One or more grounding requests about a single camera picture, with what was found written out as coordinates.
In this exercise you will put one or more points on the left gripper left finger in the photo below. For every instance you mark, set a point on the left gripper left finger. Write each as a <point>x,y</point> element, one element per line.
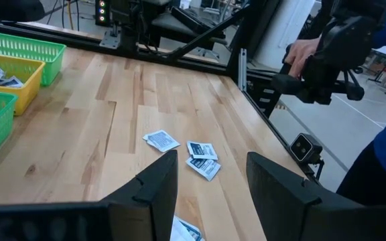
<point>146,201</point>

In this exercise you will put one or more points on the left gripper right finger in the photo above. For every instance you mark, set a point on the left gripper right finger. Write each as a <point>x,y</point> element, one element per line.
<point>280,201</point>

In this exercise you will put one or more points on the blue striped white packet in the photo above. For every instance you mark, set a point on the blue striped white packet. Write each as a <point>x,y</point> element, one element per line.
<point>186,231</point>

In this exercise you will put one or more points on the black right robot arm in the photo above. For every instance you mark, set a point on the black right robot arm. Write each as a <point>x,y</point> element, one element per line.
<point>129,20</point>

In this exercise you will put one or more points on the yellow plastic basket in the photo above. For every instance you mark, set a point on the yellow plastic basket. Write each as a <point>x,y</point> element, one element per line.
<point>22,97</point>

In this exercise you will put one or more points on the black box coloured lights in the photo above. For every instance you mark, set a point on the black box coloured lights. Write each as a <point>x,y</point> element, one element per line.
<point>102,10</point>

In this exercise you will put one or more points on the silver aluminium profile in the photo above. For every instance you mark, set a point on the silver aluminium profile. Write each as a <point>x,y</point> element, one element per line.
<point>243,70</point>

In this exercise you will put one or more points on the person's hand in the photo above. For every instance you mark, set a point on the person's hand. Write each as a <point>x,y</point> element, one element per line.
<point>300,53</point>

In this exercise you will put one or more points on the grey side desk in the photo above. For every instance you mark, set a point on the grey side desk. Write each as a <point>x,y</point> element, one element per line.
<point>169,23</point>

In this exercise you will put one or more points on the black depth camera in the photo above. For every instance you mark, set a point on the black depth camera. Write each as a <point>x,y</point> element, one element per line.
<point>305,147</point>

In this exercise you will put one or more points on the silver corner bracket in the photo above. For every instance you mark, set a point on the silver corner bracket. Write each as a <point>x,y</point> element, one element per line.
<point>109,40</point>

